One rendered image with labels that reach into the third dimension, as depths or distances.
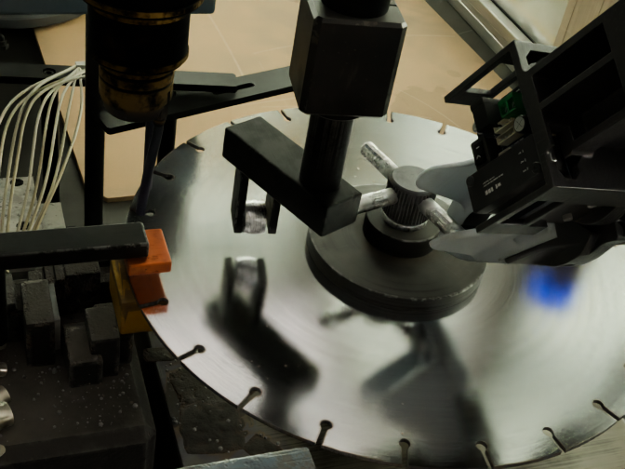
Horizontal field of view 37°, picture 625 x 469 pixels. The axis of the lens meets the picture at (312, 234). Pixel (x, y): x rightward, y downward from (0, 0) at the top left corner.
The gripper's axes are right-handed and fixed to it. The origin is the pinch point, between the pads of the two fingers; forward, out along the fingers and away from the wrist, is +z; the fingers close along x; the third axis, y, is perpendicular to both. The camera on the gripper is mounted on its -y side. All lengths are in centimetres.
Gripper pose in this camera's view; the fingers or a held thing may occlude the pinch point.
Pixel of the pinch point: (466, 234)
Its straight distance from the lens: 55.0
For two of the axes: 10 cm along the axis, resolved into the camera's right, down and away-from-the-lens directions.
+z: -4.8, 3.7, 8.0
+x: 1.7, 9.3, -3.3
